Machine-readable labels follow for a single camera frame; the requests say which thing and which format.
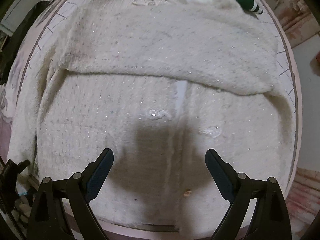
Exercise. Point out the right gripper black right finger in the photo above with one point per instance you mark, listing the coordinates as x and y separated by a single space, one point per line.
270 219

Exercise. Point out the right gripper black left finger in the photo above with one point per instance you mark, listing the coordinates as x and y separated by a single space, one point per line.
48 218

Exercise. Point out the white fuzzy cardigan jacket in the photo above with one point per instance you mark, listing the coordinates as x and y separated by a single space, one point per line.
155 104

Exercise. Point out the white diamond pattern mat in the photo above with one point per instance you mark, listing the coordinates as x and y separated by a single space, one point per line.
287 62

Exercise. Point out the black jacket on bed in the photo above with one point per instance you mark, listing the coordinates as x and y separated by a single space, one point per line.
10 51

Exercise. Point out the pink floral curtain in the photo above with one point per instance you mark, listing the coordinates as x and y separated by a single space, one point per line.
297 21

